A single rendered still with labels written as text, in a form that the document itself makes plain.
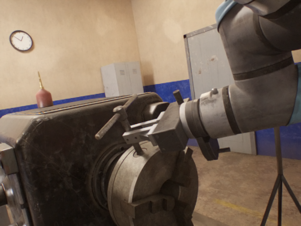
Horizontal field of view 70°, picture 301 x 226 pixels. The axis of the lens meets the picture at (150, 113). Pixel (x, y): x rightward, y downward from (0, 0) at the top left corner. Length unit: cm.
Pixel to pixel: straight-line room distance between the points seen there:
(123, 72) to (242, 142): 243
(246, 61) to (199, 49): 366
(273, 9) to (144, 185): 41
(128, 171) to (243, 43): 35
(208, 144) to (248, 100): 12
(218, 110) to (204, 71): 358
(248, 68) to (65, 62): 398
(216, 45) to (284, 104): 349
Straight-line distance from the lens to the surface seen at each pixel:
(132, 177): 49
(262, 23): 31
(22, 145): 59
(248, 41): 34
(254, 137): 374
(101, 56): 457
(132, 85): 423
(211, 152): 44
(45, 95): 105
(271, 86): 36
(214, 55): 385
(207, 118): 38
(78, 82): 425
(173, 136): 39
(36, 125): 59
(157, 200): 51
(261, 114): 37
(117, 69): 407
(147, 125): 49
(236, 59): 37
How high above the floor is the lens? 137
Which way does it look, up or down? 8 degrees down
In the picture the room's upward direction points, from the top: 9 degrees counter-clockwise
